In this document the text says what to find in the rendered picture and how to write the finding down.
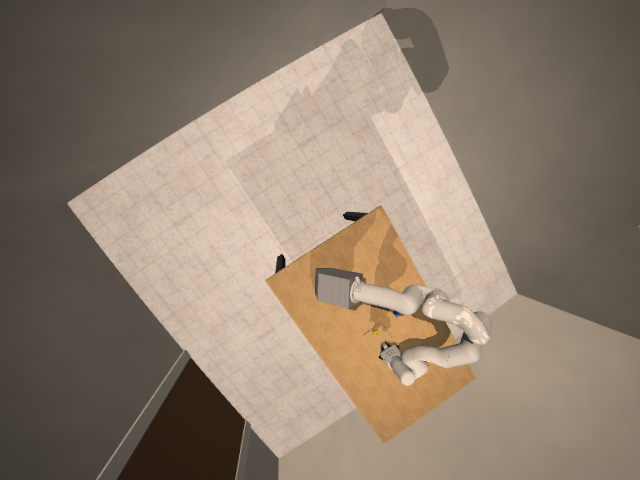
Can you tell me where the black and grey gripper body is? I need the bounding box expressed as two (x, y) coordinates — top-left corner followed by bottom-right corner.
(380, 345), (402, 368)

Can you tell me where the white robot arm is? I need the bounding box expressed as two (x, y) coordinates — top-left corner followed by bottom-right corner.
(350, 277), (492, 386)

